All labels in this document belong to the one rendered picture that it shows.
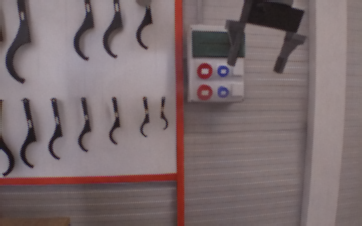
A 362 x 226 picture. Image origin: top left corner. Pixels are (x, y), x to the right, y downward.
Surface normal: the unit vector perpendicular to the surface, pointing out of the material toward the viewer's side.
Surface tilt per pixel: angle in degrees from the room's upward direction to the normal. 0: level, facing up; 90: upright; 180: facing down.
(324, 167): 90
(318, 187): 90
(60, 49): 90
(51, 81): 90
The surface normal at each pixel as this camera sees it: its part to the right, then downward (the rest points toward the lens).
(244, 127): 0.11, 0.07
